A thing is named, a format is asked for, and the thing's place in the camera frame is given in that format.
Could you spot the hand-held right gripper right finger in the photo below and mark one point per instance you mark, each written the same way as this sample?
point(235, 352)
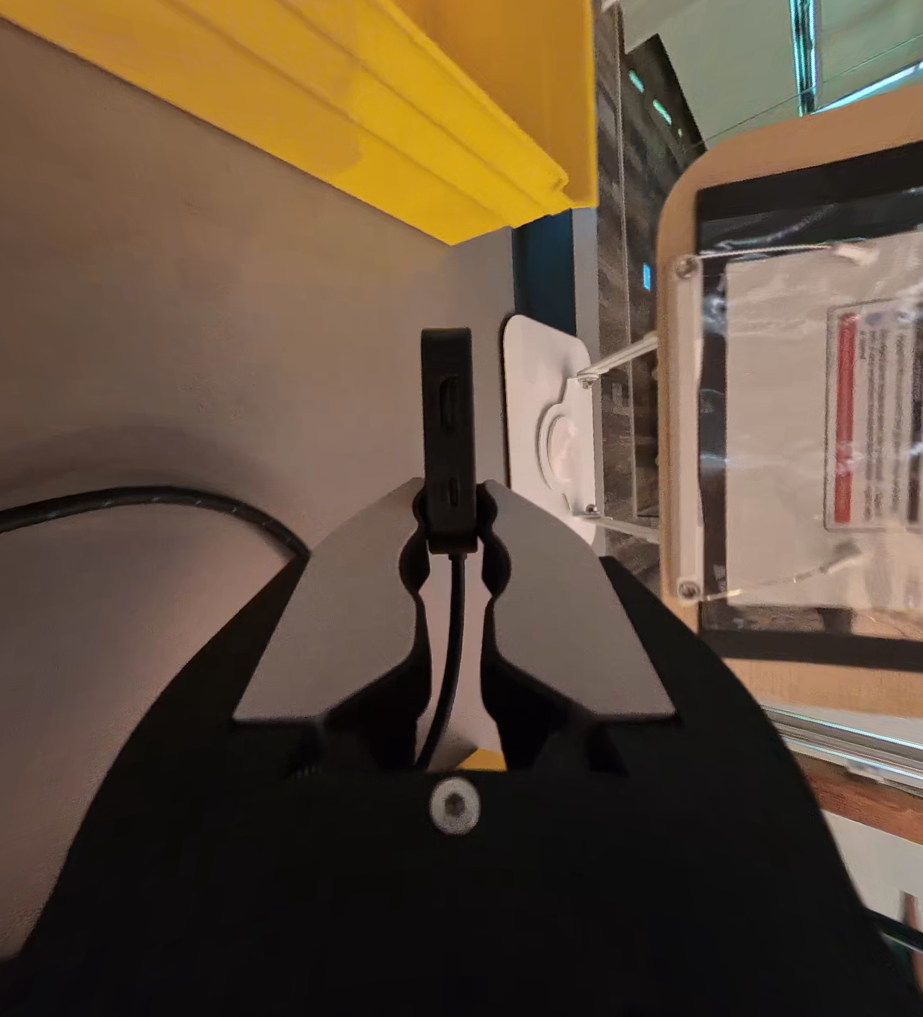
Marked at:
point(581, 635)

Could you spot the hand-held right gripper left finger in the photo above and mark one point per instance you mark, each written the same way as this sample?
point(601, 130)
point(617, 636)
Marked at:
point(334, 635)

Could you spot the white sign board stand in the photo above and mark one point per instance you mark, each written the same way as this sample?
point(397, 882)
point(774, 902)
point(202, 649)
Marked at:
point(533, 373)

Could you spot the wooden instruction sign board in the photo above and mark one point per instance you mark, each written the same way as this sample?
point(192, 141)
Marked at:
point(787, 445)

